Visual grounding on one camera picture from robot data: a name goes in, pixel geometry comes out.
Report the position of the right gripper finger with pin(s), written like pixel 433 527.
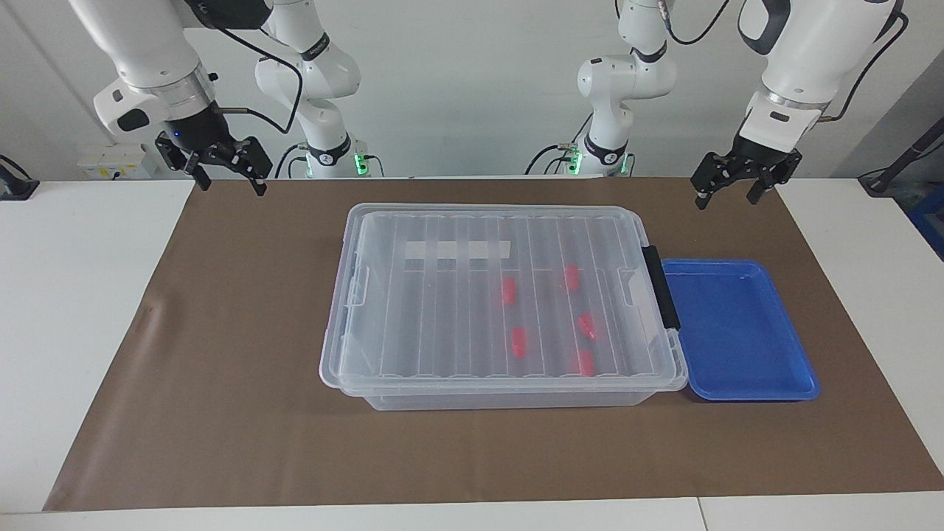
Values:
pixel 251 156
pixel 184 156

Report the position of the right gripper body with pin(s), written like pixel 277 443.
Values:
pixel 200 131

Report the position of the red block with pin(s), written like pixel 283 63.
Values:
pixel 588 325
pixel 572 277
pixel 509 292
pixel 586 362
pixel 519 342

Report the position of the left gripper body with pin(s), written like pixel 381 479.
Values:
pixel 763 156

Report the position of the black stand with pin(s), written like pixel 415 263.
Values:
pixel 903 158
pixel 15 186

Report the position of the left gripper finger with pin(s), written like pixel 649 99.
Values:
pixel 774 177
pixel 714 173

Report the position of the white socket box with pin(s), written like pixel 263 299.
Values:
pixel 114 162

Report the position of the clear plastic storage box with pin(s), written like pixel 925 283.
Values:
pixel 509 399

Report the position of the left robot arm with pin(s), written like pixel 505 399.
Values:
pixel 800 51

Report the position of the blue plastic tray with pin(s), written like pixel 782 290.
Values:
pixel 737 332

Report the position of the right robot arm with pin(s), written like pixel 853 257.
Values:
pixel 151 51

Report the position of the blue crate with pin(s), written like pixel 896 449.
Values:
pixel 929 217

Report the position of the clear plastic box lid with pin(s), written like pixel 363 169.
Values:
pixel 442 317

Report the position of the black box latch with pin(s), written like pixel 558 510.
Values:
pixel 661 287

